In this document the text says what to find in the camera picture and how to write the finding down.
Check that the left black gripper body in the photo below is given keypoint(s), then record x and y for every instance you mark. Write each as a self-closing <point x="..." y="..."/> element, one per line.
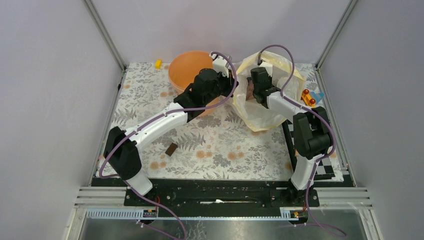
<point x="223" y="86"/>

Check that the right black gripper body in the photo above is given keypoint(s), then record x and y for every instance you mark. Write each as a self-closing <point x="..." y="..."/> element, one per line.
<point x="255" y="91"/>

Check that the yellowish translucent trash bag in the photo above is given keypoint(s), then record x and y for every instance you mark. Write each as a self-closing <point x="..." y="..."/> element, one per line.
<point x="253" y="114"/>

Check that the pink translucent trash bag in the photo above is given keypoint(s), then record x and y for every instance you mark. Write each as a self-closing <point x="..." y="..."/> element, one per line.
<point x="249" y="91"/>

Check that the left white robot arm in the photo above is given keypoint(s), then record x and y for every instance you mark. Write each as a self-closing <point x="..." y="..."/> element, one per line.
<point x="122" y="146"/>

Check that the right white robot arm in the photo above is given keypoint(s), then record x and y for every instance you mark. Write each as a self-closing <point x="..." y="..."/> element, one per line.
<point x="313" y="137"/>

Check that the orange plastic trash bin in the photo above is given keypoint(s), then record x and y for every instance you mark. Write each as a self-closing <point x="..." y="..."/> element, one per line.
<point x="185" y="67"/>

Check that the orange toy car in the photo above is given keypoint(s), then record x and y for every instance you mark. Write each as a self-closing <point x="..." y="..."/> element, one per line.
<point x="307" y="98"/>

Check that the blue toy piece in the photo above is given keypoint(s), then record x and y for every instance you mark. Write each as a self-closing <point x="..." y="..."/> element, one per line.
<point x="317" y="96"/>

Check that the floral table mat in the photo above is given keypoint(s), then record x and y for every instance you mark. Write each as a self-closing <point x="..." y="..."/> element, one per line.
<point x="218" y="145"/>

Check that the yellow toy block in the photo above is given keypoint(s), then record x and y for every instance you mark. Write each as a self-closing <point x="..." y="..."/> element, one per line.
<point x="158" y="64"/>

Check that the small brown block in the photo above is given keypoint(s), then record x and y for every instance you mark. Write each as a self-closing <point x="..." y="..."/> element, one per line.
<point x="171" y="149"/>

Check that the black white checkerboard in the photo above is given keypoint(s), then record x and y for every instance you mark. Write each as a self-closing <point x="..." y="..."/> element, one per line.
<point x="324" y="172"/>

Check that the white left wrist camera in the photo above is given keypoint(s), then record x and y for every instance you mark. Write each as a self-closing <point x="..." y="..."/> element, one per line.
<point x="221" y="65"/>

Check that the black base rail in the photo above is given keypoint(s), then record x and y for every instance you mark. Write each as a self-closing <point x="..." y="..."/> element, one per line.
<point x="199" y="198"/>

